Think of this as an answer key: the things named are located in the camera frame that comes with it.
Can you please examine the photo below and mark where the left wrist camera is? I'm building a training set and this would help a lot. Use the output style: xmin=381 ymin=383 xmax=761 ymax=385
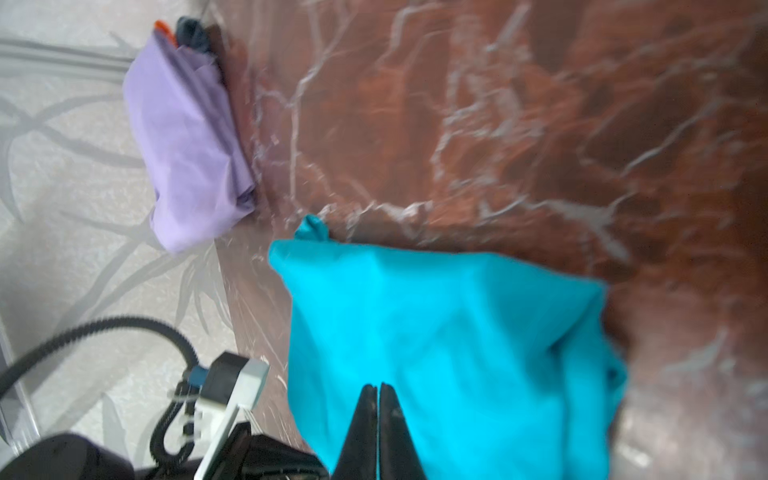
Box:
xmin=194 ymin=352 xmax=270 ymax=480

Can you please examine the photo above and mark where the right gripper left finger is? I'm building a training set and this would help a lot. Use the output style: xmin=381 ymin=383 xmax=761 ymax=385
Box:
xmin=331 ymin=385 xmax=378 ymax=480

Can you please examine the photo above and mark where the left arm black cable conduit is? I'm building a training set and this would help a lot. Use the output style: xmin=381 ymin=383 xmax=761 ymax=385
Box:
xmin=0 ymin=316 xmax=200 ymax=469

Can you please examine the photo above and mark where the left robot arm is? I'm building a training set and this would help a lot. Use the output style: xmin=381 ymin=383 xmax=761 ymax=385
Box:
xmin=1 ymin=422 xmax=330 ymax=480

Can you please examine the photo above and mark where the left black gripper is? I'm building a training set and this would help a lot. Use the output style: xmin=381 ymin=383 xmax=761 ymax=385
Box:
xmin=206 ymin=422 xmax=329 ymax=480

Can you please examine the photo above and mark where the folded purple t-shirt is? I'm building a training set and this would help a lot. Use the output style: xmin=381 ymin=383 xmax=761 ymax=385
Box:
xmin=123 ymin=29 xmax=255 ymax=253

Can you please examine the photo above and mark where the teal printed t-shirt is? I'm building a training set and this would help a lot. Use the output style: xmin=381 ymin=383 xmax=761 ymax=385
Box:
xmin=268 ymin=216 xmax=628 ymax=479

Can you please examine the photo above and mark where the folded orange t-shirt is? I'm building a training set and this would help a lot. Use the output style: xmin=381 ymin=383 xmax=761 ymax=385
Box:
xmin=153 ymin=20 xmax=178 ymax=48

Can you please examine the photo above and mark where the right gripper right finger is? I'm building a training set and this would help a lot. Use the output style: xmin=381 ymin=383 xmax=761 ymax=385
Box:
xmin=379 ymin=383 xmax=427 ymax=480

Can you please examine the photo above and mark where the folded dark blue t-shirt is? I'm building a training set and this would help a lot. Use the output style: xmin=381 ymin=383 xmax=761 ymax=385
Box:
xmin=175 ymin=16 xmax=212 ymax=53

